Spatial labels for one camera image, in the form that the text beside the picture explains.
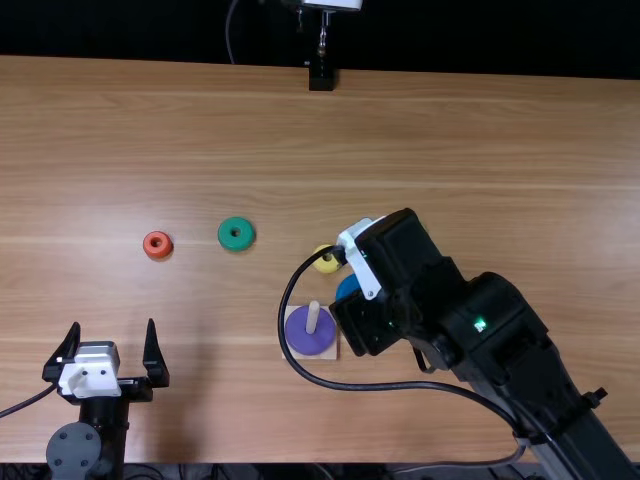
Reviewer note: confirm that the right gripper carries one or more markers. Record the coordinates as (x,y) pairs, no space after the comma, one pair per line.
(400,260)

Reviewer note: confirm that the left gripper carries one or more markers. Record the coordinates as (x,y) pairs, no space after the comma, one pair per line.
(135,390)

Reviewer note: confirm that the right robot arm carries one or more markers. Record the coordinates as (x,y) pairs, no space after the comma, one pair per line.
(505,350)

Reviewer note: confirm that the wooden peg base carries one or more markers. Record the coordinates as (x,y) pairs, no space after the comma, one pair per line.
(313,315)

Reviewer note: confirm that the black clamp stand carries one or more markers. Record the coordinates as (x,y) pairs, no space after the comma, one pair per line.
(320,80)

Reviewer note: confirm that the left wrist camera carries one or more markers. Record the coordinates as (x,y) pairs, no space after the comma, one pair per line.
(92,370)

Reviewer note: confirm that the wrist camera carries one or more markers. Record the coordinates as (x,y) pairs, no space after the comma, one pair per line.
(92,370)
(362,270)

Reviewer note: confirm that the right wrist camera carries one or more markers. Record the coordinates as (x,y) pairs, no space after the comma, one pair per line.
(362,270)

